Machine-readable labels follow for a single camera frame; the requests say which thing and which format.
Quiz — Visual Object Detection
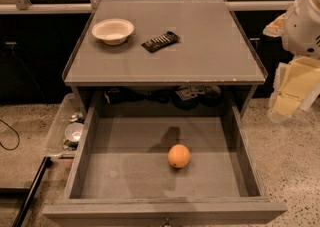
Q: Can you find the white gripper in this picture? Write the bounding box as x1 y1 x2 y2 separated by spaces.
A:
263 0 320 123

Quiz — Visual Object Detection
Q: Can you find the orange fruit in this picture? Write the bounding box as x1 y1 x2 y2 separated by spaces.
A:
168 144 190 168

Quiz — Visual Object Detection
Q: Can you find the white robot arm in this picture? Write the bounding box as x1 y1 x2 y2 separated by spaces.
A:
263 0 320 123

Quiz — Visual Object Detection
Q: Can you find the clutter of dark objects behind drawer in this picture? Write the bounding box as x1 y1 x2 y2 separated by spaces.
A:
104 85 223 110

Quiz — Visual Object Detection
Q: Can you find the grey cabinet counter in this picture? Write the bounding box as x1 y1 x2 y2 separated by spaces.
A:
63 0 267 109

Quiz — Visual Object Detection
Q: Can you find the open grey top drawer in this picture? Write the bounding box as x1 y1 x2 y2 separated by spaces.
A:
43 93 287 227

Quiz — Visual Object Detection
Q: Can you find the black remote control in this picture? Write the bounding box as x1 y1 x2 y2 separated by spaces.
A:
141 31 180 53

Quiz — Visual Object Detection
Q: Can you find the white paper bowl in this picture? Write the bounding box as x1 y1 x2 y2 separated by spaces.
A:
91 19 134 46

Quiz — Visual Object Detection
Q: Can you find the small white bowl in bin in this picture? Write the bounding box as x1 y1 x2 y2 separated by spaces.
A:
65 123 84 142

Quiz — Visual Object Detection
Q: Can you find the clear plastic storage bin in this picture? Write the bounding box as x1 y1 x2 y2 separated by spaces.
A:
44 93 85 158

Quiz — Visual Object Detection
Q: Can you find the black bar on floor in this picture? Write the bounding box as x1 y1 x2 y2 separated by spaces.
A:
12 157 52 227

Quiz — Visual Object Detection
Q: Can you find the black cable on floor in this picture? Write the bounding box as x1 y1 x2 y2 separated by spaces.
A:
0 119 21 151

